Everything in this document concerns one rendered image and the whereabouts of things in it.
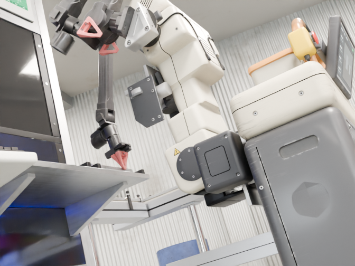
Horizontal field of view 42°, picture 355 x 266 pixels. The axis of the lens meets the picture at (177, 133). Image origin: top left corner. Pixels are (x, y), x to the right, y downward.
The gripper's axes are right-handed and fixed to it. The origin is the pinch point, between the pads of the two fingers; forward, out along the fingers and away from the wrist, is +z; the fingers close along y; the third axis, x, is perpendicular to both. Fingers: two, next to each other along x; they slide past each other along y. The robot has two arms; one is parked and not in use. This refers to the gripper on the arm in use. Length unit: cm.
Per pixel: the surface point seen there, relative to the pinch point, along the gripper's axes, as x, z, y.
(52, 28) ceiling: -173, -254, 133
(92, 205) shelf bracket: 0.3, 6.6, 21.5
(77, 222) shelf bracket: 0.3, 10.0, 32.0
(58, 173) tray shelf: 38.6, 5.3, 0.8
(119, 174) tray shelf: 10.0, 5.8, -3.1
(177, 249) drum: -237, 0, 126
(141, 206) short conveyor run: -76, -6, 46
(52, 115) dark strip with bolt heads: -4, -46, 30
